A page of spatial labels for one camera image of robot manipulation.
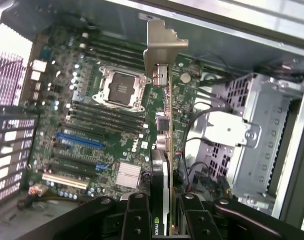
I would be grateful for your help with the open black PC case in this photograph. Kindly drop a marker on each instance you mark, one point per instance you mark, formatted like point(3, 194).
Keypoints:
point(216, 37)

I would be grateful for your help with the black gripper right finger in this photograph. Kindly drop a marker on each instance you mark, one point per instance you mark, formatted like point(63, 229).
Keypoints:
point(198, 222)

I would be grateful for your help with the green Dell motherboard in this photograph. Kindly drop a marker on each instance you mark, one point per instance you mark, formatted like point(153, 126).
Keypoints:
point(111, 150)

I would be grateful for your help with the blue expansion slot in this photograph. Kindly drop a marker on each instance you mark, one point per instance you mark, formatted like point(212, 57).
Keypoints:
point(79, 140)

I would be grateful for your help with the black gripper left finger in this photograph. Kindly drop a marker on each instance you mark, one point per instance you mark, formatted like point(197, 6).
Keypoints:
point(138, 217)

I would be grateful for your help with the round coin battery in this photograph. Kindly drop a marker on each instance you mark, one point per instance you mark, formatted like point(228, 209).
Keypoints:
point(185, 78)

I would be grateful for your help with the grey perforated disk bay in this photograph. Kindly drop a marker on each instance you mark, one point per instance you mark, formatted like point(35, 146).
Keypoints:
point(261, 120)

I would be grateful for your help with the black expansion slot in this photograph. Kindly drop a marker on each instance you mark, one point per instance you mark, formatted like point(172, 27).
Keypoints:
point(74, 160)

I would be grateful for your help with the CPU socket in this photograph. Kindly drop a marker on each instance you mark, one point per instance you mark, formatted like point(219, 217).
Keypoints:
point(119, 88)

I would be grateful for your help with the silver chipset heatsink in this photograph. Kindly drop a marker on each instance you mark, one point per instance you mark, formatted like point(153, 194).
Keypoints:
point(128, 175)

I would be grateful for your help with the white expansion slot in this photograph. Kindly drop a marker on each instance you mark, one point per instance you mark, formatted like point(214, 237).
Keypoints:
point(64, 181)

